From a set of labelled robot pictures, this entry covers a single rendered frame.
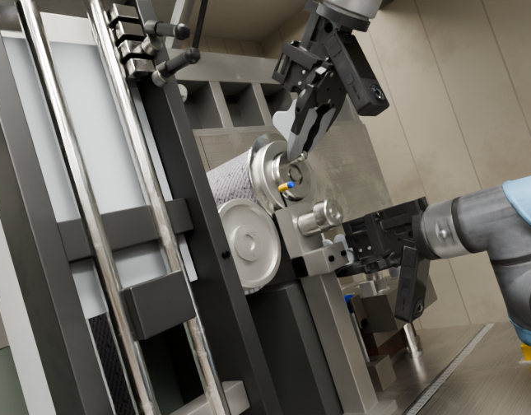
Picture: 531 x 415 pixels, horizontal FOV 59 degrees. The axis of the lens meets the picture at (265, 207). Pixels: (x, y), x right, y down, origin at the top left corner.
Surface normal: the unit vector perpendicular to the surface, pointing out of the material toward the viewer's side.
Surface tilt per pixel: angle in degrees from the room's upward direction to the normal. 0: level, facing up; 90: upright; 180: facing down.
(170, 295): 90
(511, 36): 90
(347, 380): 90
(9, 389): 90
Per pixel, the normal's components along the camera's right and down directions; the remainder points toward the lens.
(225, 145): 0.68, -0.27
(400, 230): -0.66, 0.17
